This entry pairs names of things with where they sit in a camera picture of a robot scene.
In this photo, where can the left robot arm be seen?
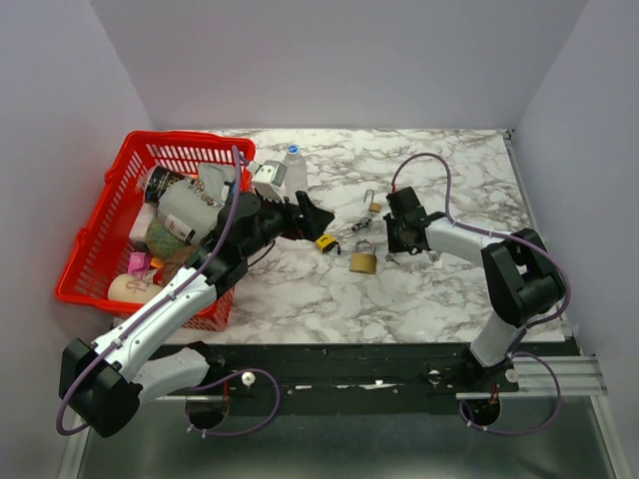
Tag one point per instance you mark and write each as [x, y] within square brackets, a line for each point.
[98, 379]

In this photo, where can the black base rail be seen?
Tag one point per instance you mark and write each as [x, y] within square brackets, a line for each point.
[346, 379]

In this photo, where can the pink small box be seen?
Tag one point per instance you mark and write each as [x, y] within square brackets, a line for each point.
[139, 263]

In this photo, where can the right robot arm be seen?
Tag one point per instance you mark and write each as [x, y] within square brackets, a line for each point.
[522, 280]

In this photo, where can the large brass padlock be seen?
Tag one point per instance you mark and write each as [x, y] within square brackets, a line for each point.
[363, 258]

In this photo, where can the brown round object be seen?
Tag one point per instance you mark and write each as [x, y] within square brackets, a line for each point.
[176, 261]

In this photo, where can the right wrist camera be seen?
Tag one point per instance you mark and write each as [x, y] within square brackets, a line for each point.
[403, 201]

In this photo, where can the yellow black padlock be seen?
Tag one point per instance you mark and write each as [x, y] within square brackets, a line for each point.
[327, 244]

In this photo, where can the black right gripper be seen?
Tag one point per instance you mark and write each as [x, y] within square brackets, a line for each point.
[393, 245]

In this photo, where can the aluminium profile rail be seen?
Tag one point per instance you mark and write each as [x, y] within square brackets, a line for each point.
[526, 377]

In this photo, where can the red plastic basket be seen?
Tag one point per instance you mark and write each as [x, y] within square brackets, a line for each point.
[102, 247]

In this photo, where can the white small bottle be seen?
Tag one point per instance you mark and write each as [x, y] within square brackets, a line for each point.
[178, 228]

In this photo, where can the small brass padlock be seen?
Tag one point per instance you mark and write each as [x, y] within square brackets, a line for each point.
[372, 207]

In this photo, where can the green round sponge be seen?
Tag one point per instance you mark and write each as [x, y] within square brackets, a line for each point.
[160, 241]

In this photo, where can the clear water bottle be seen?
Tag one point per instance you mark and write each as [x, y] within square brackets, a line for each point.
[296, 179]

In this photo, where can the grey crumpled bag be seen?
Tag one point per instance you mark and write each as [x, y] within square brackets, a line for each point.
[197, 201]

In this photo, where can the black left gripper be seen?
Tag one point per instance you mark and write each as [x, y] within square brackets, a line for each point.
[311, 226]

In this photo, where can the panda keychain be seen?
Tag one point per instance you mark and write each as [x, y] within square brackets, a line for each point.
[362, 224]

